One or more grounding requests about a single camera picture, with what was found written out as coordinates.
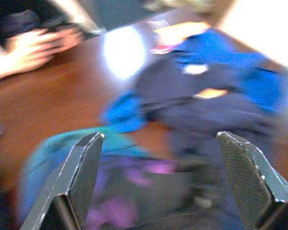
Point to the bright blue garment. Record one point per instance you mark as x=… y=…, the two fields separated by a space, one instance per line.
x=218 y=45

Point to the person in black t-shirt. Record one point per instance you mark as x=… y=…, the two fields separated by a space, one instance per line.
x=26 y=52

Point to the yellow envelope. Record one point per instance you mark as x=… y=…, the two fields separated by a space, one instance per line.
x=182 y=33

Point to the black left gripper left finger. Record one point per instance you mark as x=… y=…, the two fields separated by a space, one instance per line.
x=69 y=182

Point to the black garment with print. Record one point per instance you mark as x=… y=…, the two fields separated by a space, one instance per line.
x=158 y=191

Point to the navy shirt with yellow badge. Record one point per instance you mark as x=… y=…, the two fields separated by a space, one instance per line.
x=182 y=81

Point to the dark brown wooden table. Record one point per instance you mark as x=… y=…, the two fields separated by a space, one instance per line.
x=50 y=100

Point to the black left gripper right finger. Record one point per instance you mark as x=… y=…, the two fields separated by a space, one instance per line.
x=252 y=182

